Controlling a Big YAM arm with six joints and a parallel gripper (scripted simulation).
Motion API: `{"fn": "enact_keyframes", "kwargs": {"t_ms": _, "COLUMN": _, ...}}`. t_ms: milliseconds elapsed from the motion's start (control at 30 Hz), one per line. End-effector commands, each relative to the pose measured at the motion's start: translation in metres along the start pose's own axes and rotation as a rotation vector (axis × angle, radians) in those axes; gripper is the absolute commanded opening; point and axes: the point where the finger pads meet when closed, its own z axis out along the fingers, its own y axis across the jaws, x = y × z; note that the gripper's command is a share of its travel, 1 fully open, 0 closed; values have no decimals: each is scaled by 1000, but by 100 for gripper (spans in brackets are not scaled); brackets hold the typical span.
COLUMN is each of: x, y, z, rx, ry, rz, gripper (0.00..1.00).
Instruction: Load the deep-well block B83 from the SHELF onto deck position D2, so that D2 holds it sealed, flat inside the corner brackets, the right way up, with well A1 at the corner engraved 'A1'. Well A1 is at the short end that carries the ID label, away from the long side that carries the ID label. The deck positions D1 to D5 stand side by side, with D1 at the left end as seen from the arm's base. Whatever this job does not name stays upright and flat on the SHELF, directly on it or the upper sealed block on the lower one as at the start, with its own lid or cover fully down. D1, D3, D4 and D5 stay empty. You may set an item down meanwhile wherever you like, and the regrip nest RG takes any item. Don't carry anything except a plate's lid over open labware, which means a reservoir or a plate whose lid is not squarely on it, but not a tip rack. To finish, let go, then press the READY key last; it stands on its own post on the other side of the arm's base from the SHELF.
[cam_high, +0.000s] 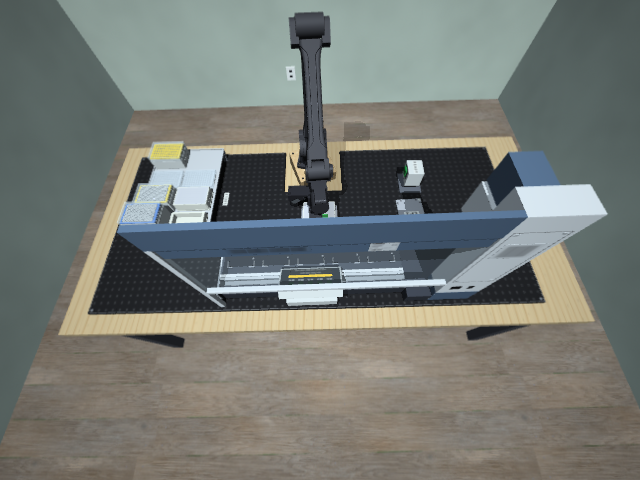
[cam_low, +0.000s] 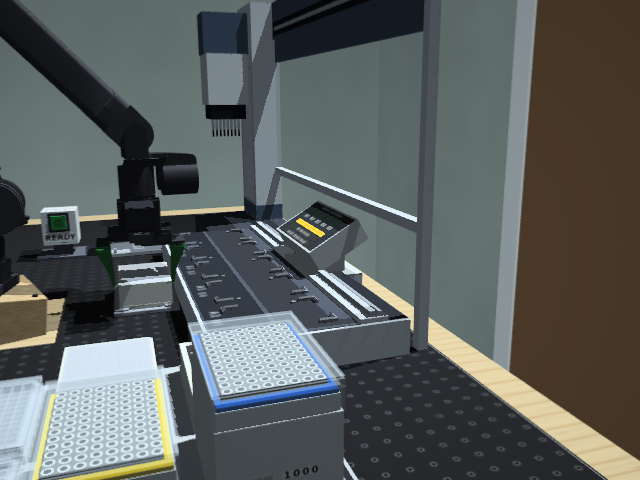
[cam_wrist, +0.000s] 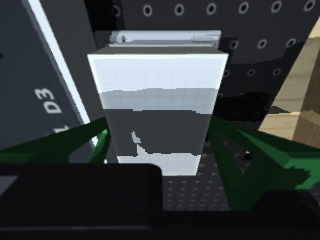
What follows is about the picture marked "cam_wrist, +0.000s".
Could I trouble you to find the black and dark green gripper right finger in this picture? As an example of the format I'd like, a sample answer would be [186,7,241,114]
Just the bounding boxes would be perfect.
[208,115,320,211]

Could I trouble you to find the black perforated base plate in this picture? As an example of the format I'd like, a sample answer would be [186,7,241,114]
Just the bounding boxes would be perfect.
[84,0,320,211]

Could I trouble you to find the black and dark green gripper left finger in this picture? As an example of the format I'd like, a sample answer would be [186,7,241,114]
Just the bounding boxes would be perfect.
[0,116,111,164]

